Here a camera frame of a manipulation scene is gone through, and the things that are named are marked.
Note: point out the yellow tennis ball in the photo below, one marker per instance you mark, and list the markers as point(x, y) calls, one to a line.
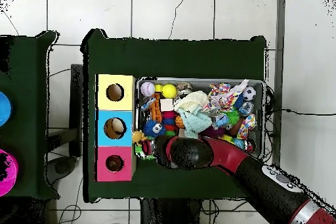
point(169, 90)

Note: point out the blue bowl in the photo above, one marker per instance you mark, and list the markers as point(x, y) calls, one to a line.
point(5, 108)

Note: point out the magenta bowl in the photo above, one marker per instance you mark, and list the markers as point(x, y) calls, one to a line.
point(10, 176)

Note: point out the wooden box with three holes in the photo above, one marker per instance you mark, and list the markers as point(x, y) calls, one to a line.
point(126, 103)

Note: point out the shallow silver mesh bin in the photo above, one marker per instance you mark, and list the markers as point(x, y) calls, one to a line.
point(199, 83)

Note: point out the mint green cloth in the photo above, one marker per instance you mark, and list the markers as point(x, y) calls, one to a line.
point(195, 124)

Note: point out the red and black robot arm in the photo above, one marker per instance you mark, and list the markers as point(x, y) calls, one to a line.
point(228, 155)

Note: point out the polka dot cloth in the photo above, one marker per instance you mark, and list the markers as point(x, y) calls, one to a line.
point(223, 98)

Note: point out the cream cloth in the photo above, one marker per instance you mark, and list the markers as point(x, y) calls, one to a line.
point(193, 99)

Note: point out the dark green table cloth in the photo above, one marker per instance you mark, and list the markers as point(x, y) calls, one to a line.
point(26, 90)
point(170, 58)

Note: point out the orange yellow soft toy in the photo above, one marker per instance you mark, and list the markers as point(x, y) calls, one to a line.
point(138, 136)

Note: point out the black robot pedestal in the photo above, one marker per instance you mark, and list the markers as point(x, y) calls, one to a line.
point(168, 213)

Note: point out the blue spiky ball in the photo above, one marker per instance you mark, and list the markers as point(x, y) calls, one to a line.
point(151, 129)

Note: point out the white baseball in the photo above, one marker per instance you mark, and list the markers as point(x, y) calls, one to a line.
point(147, 89)

